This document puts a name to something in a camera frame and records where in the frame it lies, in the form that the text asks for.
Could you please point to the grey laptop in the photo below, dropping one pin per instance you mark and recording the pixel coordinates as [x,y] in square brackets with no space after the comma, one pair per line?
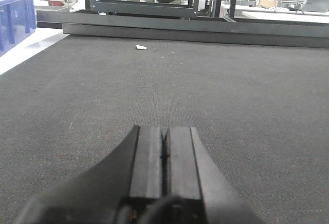
[316,6]

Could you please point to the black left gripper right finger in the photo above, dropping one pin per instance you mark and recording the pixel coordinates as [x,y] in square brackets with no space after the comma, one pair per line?
[193,175]

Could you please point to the blue plastic crate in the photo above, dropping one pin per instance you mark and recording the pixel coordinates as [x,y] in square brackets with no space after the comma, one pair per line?
[17,22]

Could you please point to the white background table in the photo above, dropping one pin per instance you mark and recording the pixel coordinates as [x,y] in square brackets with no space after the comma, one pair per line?
[279,14]

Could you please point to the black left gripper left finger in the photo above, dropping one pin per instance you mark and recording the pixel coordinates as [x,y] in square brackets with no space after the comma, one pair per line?
[130,174]

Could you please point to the black woven table mat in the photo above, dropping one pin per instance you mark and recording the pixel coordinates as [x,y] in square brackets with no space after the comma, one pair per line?
[261,112]

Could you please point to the long black metal beam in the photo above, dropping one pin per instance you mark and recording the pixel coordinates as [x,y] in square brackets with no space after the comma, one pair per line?
[203,29]

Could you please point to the small white paper scrap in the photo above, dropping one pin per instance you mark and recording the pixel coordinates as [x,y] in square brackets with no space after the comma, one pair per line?
[140,47]

